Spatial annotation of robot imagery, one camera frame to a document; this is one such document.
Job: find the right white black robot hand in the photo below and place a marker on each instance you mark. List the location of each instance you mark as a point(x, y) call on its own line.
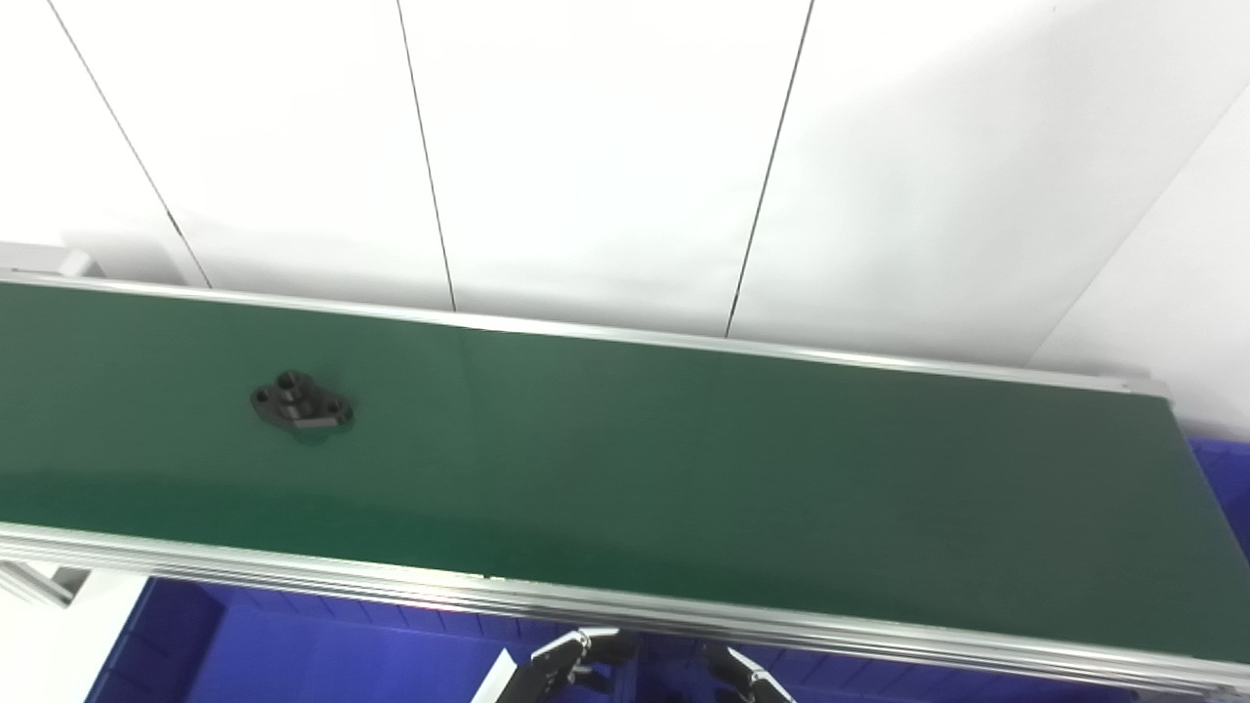
point(747, 679)

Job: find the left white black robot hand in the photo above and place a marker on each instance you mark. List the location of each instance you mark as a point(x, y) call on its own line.
point(557, 669)

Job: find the black flange part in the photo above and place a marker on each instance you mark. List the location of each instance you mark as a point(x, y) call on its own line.
point(303, 403)

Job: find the blue plastic bin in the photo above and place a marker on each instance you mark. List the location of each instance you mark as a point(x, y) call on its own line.
point(293, 654)
point(879, 683)
point(1226, 488)

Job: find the green conveyor belt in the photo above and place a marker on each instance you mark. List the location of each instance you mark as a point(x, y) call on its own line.
point(391, 586)
point(684, 459)

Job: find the aluminium conveyor leg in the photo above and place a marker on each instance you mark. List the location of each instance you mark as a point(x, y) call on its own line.
point(39, 584)

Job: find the grey conveyor end housing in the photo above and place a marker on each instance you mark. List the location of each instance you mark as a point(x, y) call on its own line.
point(49, 260)

